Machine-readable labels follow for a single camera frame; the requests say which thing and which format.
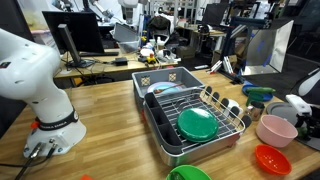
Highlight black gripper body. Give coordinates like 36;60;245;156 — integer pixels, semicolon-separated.
301;107;320;129

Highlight green zucchini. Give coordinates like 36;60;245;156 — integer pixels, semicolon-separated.
297;127;310;140
245;86;277;95

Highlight large grey plate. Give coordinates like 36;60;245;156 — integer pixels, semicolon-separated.
265;101;320;153

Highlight green plate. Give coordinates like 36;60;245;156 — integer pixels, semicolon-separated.
176;107;220;144

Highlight light blue plate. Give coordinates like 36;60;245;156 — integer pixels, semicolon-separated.
147;81;184;95

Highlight pink bowl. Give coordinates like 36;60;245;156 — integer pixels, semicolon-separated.
255;114;299;149

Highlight steel cup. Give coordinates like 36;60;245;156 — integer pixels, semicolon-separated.
248;100;266;122

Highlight red-orange bowl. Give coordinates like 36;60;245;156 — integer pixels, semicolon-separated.
254;143;293;176

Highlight dark green plastic cup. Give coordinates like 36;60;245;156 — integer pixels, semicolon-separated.
245;91;265;108

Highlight white cup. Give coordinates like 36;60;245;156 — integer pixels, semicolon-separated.
228;98;244;118

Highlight silver reflector panel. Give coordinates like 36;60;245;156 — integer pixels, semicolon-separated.
241;19;294;76

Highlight green bowl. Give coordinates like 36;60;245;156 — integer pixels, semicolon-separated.
165;164;213;180

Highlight grey dish rack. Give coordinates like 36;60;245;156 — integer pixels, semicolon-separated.
143;85;253;167

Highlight red spoon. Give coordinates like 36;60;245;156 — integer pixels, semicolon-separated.
153;83;184;94

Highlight grey plastic crate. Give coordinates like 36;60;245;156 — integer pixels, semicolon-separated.
131;66;206;111

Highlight white headset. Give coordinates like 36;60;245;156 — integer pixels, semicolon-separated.
156;49;178;63

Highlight black office chair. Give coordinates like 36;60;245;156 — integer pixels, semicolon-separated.
146;14;173;38

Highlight black power brick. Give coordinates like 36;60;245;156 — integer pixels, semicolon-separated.
114;57;129;66

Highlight clear plastic storage box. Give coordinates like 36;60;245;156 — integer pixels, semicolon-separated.
113;22;141;54

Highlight wooden background desk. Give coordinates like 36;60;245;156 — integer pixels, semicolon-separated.
54;48;183;80

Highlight black computer monitor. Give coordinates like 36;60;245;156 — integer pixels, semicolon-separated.
42;10;106;69

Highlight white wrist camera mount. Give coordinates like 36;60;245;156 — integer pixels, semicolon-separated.
285;94;313;117

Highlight black camera stand with clamp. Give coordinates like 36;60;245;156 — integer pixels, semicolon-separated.
208;16;271;85

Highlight robot base cables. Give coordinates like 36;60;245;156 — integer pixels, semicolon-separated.
0;141;58;180

